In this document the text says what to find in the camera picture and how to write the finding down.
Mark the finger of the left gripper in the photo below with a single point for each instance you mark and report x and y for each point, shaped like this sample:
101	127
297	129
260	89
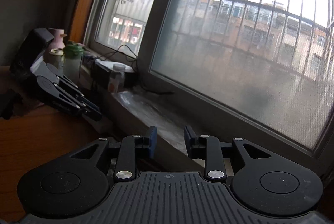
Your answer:
68	82
75	98

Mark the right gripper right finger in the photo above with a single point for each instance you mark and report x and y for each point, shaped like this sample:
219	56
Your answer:
250	162

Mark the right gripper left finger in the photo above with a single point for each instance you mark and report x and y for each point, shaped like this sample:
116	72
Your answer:
118	161

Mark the green lidded plastic bottle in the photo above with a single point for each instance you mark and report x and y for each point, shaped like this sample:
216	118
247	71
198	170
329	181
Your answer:
73	53

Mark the black box on sill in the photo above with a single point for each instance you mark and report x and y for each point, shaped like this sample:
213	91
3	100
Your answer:
100	74

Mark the pink bottle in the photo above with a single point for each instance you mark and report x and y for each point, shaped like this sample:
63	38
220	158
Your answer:
59	35

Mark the white capped bottle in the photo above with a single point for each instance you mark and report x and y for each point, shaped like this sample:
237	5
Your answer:
117	78

